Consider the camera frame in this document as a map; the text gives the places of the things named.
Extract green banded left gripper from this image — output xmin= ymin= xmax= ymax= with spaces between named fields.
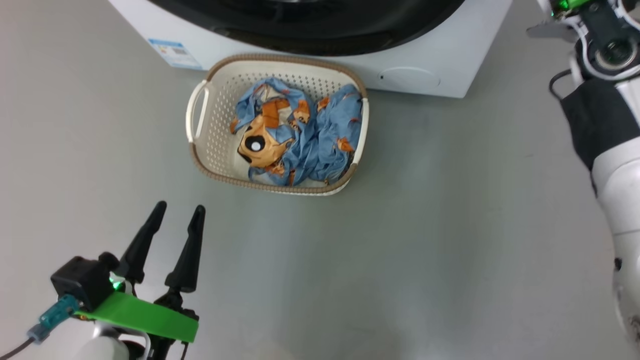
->
xmin=75 ymin=201 xmax=206 ymax=360

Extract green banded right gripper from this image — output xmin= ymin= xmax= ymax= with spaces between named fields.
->
xmin=537 ymin=0 xmax=601 ymax=18

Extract blue garment large orange print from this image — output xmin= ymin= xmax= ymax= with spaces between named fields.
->
xmin=229 ymin=76 xmax=317 ymax=187

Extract blue garment small orange prints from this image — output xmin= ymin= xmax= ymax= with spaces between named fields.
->
xmin=292 ymin=84 xmax=364 ymax=184

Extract dark round washing machine door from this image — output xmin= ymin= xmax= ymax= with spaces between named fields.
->
xmin=147 ymin=0 xmax=466 ymax=57

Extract white front-load washing machine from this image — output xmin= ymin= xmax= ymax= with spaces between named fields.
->
xmin=107 ymin=0 xmax=514 ymax=99

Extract cream perforated laundry basket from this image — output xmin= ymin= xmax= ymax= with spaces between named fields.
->
xmin=185 ymin=53 xmax=370 ymax=196

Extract round white filter cover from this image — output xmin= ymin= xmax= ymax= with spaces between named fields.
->
xmin=378 ymin=66 xmax=442 ymax=92

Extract blue white energy label sticker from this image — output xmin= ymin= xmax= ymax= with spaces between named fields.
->
xmin=148 ymin=39 xmax=203 ymax=71

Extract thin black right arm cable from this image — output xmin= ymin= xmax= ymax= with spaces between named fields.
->
xmin=548 ymin=69 xmax=574 ymax=100

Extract grey cable with teal connector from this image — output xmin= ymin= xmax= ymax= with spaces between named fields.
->
xmin=0 ymin=294 xmax=82 ymax=360

